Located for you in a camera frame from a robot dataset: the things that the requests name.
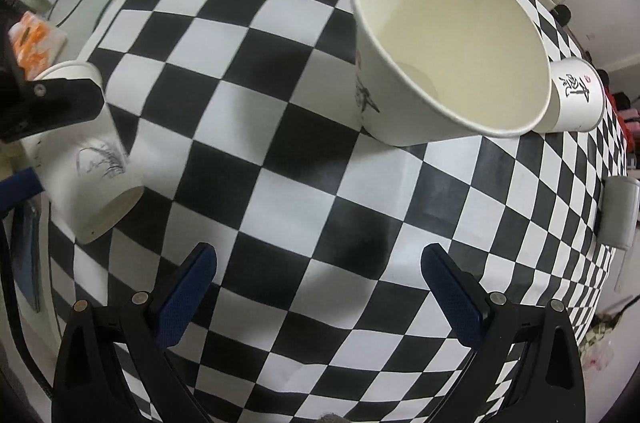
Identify small white paper cup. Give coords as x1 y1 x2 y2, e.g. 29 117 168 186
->
19 59 147 245

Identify grey cylindrical cup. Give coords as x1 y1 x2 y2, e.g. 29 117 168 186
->
598 176 639 251

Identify white paper cup with calligraphy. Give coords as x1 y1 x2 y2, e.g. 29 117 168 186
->
534 57 605 134

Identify white paper cup with drawing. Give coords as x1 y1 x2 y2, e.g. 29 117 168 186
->
352 0 551 147

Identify orange snack packet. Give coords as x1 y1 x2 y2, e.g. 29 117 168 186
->
9 12 67 81

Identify black white checkered tablecloth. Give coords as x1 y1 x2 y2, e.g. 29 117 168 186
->
49 0 626 422

